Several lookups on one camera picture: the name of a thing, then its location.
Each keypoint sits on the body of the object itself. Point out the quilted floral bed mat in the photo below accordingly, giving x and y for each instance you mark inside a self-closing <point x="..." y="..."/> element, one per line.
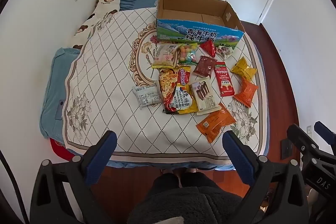
<point x="110" y="69"/>

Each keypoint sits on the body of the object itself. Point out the printed cardboard box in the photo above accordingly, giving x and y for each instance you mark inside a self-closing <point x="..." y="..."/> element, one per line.
<point x="183" y="32"/>

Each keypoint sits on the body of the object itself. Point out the dark wall outlet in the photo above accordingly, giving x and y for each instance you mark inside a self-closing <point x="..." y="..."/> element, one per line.
<point x="286" y="149"/>

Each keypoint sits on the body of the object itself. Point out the white grey snack packet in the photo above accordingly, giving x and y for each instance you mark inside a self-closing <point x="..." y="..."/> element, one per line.
<point x="145" y="95"/>

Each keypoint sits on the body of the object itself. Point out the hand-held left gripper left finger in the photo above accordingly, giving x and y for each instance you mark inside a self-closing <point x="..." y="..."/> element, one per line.
<point x="102" y="158"/>

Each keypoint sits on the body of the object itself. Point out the dark red snack packet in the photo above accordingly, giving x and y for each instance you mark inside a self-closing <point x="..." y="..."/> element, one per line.
<point x="205" y="66"/>

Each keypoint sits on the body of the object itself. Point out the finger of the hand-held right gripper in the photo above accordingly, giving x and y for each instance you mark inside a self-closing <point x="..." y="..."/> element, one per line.
<point x="325" y="133"/>
<point x="302" y="140"/>

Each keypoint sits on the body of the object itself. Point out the clear bag of colourful candies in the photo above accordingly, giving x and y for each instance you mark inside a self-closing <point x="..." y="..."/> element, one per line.
<point x="187" y="54"/>

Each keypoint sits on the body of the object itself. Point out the puffy orange snack packet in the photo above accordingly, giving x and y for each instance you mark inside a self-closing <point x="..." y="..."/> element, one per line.
<point x="246" y="92"/>

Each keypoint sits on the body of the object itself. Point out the bear print pillow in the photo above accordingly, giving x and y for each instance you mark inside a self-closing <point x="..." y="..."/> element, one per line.
<point x="105" y="1"/>

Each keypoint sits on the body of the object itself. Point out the red triangular snack packet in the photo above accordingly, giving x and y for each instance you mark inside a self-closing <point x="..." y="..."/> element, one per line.
<point x="208" y="49"/>

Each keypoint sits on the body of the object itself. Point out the long red sauce packet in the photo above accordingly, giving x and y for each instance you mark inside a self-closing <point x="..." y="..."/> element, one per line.
<point x="224" y="79"/>

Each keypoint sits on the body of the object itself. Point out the instant noodle packet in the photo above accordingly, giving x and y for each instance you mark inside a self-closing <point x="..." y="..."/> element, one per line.
<point x="173" y="90"/>

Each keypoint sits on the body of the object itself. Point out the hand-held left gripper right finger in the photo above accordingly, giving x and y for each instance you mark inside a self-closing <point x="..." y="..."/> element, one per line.
<point x="237" y="158"/>

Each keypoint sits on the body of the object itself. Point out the pink white yellow-edged snack packet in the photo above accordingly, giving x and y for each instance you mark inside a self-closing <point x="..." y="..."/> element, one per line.
<point x="165" y="56"/>

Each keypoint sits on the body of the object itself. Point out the red cloth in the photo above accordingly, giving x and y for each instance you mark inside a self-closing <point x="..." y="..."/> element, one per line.
<point x="60" y="150"/>

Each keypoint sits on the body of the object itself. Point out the yellow snack packet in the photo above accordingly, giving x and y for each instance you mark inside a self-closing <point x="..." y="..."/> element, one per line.
<point x="244" y="69"/>

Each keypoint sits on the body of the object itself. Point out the small white candy packet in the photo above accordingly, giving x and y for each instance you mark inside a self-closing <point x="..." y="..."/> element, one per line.
<point x="224" y="52"/>

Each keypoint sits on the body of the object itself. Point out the blue smartphone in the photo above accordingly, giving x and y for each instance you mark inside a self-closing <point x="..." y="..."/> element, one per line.
<point x="60" y="108"/>

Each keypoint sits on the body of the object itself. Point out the person's dark fleece clothing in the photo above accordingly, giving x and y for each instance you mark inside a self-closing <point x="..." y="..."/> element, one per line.
<point x="183" y="200"/>

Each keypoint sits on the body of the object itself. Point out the cream wafer stick packet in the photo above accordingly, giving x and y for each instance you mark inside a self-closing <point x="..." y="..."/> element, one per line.
<point x="203" y="95"/>

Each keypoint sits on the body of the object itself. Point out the white wall socket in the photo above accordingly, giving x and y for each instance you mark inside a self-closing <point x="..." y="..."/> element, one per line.
<point x="309" y="129"/>

